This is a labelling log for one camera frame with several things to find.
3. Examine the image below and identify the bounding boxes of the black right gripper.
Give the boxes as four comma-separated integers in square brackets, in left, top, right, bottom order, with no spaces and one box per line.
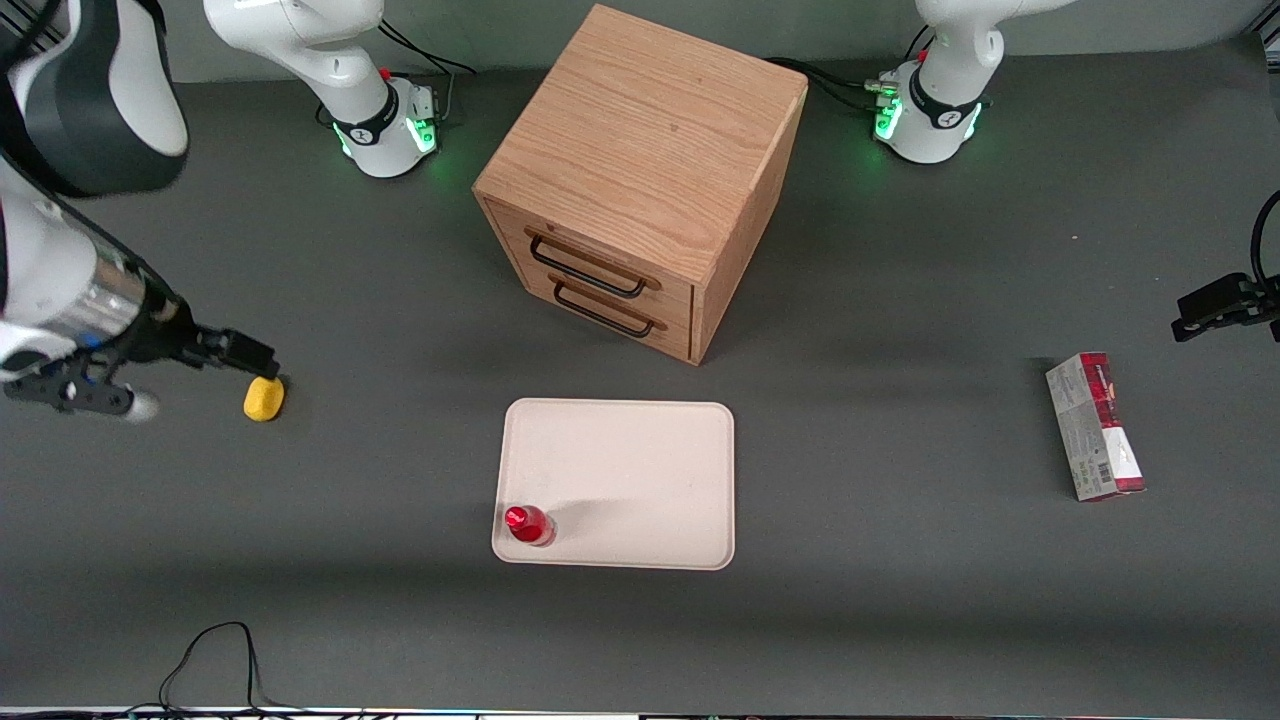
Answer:
[58,285,282,389]

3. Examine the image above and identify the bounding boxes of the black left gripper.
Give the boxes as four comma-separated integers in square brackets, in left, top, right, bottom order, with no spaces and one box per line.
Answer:
[1171,273,1280,344]

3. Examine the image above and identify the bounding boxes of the red coke bottle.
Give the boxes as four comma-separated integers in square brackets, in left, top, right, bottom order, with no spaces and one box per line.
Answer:
[503,504,558,549]

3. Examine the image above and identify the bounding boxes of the beige plastic tray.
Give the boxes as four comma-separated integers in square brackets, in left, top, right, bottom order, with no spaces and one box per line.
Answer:
[491,398,737,572]

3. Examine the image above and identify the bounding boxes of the yellow lemon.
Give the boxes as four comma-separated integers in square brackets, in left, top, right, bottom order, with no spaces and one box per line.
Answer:
[243,376,286,423]

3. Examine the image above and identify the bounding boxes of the red grey cardboard box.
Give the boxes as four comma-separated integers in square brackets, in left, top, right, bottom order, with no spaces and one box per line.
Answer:
[1045,351,1148,503]

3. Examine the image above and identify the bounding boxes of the wooden two-drawer cabinet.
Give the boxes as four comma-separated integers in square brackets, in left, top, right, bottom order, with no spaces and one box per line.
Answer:
[472,4,809,367]

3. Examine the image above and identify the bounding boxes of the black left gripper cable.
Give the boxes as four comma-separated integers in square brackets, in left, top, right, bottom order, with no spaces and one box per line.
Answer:
[1250,190,1280,293]

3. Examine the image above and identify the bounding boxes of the thin black looped cable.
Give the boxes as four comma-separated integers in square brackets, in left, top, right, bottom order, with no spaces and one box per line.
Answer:
[120,621,366,719]

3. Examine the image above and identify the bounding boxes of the black right arm base cables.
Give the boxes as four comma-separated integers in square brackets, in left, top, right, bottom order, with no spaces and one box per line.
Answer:
[375,18,479,126]

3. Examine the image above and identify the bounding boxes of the black arm base cables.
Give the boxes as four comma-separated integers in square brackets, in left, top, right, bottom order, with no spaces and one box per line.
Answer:
[375,18,479,126]
[765,25,936,113]

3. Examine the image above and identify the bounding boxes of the black metal drawer handle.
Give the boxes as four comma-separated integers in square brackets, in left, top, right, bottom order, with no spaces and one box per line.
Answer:
[550,278,659,339]
[526,232,651,300]

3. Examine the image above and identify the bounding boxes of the black left arm base cables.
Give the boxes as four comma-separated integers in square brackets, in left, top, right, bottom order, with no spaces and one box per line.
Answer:
[765,25,936,113]

